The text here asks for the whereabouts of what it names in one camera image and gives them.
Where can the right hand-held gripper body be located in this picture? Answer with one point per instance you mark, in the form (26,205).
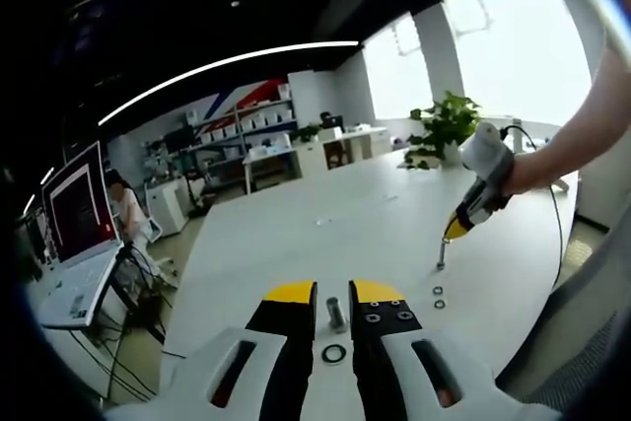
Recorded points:
(485,155)

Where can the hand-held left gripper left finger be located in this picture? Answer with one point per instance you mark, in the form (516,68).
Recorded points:
(286,342)

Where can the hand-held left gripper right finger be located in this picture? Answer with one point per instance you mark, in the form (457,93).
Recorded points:
(384,342)

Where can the small metal threaded stud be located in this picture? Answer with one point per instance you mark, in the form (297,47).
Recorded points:
(442,256)

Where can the large metal threaded stud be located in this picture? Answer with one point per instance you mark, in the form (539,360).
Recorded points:
(335,312)

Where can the potted green plant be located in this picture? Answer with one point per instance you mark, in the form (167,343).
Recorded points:
(451,152)

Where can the person's grey clothing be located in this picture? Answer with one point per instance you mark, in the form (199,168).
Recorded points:
(581,342)

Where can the white office chair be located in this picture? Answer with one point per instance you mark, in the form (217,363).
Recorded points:
(153,229)

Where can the white cabinet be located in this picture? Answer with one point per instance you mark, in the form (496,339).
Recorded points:
(170,206)

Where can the small green plant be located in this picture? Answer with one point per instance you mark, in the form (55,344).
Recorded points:
(306,133)

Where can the long ceiling light strip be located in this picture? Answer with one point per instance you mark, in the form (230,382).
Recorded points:
(320,44)

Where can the metal storage shelf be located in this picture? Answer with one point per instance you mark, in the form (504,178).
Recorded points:
(238,127)

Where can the black-legged standing desk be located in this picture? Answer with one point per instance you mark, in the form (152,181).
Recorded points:
(64,337)

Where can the row of white storage bins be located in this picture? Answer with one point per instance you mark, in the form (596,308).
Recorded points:
(256,121)

